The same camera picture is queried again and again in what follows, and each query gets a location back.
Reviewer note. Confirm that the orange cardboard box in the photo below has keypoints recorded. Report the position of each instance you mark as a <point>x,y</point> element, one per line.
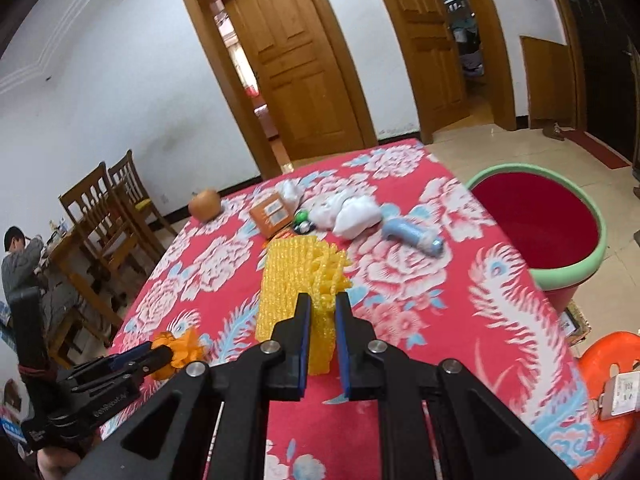
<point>270,215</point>

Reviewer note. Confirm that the crumpled white blue wrapper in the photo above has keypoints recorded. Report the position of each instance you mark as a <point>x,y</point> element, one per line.
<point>325,212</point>

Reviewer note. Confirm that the dark entrance door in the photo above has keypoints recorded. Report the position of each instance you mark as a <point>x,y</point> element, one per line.
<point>610,60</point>

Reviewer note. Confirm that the wooden dining table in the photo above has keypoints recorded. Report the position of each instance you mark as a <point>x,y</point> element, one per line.
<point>70,255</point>

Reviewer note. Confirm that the person's left hand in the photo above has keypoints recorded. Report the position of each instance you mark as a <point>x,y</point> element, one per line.
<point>57,464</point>

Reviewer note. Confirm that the wooden chair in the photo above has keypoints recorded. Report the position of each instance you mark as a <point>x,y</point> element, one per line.
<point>132,185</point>
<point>100,225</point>

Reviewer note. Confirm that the white plastic bag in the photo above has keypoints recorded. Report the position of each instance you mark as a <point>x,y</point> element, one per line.
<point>357,217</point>

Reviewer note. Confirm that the orange plastic stool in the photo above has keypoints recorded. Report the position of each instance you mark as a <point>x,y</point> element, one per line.
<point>600,360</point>

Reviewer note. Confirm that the red floral tablecloth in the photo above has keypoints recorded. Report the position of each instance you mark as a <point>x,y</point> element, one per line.
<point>425,300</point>

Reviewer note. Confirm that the wooden wall panel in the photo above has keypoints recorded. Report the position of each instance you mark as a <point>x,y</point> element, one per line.
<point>547,82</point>

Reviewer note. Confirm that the red bucket with green rim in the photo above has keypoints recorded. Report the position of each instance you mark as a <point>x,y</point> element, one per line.
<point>540,225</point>

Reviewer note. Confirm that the green toy figure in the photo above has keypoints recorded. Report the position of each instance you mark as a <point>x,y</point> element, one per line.
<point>304,221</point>

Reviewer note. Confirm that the arched panel wooden door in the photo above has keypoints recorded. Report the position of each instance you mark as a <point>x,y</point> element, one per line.
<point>295,60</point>

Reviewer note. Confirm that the red doormat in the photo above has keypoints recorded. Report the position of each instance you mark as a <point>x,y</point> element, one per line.
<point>597,150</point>

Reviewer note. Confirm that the brown shoe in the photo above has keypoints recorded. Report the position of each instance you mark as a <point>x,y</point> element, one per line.
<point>554,131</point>

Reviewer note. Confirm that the small crumpled white tissue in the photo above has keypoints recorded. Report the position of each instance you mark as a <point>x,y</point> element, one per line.
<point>290,194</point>

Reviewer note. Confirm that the orange snack wrapper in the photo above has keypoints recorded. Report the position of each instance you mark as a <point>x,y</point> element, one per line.
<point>182,352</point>

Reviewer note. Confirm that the light blue plastic bottle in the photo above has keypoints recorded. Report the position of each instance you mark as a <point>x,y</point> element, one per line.
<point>412,237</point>

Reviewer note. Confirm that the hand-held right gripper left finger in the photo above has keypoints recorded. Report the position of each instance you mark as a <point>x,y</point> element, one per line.
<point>306,360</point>

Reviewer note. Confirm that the dark door wooden frame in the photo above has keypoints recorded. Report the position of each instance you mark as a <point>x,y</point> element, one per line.
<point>570,20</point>

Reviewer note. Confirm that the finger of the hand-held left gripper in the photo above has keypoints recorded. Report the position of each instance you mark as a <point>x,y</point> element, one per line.
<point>127,357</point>
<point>152,364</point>

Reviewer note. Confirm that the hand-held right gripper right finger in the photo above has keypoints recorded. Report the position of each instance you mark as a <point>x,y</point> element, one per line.
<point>341,360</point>

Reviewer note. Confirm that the printed cardboard box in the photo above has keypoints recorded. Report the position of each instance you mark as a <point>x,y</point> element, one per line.
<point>575,325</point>

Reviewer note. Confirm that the white charger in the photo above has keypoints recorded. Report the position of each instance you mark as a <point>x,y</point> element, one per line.
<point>622,395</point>

